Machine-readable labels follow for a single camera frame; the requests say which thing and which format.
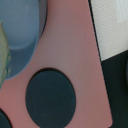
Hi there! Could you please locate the beige woven placemat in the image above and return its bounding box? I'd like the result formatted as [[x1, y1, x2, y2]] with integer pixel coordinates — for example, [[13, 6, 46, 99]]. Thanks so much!
[[91, 0, 128, 60]]

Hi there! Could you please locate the pink toy stove board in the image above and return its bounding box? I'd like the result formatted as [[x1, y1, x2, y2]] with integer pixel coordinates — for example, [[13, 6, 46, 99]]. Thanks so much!
[[0, 0, 112, 128]]

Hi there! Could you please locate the grey toy stock pot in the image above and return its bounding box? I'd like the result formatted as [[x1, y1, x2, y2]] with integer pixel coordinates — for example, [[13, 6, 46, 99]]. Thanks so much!
[[0, 0, 47, 79]]

